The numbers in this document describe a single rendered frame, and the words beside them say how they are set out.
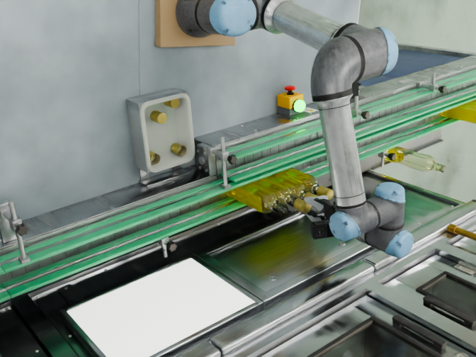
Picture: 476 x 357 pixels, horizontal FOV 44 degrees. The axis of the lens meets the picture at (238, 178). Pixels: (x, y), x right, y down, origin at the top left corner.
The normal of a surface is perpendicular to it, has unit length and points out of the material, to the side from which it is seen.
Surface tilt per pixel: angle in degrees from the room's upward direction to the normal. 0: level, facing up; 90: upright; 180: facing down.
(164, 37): 4
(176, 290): 90
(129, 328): 90
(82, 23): 0
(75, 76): 0
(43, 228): 90
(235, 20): 11
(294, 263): 90
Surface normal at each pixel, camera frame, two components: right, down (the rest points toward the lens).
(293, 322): -0.06, -0.92
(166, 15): 0.55, 0.26
